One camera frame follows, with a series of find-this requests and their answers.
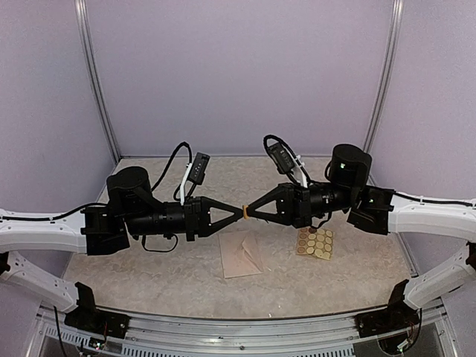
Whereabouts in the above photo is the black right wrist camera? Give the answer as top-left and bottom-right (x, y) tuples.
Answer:
(269, 143), (296, 175)

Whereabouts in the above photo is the aluminium frame post left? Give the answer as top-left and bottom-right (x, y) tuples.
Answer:
(74, 0), (121, 164)

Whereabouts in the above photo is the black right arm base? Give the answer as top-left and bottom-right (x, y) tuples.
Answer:
(355, 279), (421, 338)

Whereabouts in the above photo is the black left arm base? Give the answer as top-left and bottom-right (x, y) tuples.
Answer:
(64, 282), (130, 339)

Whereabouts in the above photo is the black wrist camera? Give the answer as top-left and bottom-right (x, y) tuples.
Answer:
(269, 143), (296, 175)
(187, 152), (210, 185)

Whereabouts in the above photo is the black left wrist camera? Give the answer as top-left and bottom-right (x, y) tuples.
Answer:
(187, 152), (210, 185)

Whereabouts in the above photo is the aluminium frame post right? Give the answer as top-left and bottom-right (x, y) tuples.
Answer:
(363, 0), (404, 153)

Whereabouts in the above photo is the brown round sticker sheet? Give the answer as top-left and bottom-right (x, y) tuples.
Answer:
(295, 227), (335, 260)

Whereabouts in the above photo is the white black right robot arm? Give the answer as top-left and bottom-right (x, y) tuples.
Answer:
(244, 144), (475, 310)

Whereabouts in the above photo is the black left camera cable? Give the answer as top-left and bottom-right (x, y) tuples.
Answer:
(150, 141), (194, 190)

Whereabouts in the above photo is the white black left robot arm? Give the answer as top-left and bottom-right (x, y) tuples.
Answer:
(1, 166), (242, 313)

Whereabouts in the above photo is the pink envelope with flap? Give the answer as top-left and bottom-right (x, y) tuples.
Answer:
(218, 231), (264, 279)

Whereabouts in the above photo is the aluminium frame post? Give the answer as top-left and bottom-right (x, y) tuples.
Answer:
(363, 0), (404, 153)
(74, 0), (121, 164)

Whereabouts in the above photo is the round brown seal sticker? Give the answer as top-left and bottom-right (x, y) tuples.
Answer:
(242, 205), (250, 219)

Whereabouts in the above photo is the aluminium front rail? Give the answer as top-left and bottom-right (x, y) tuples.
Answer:
(22, 293), (462, 357)

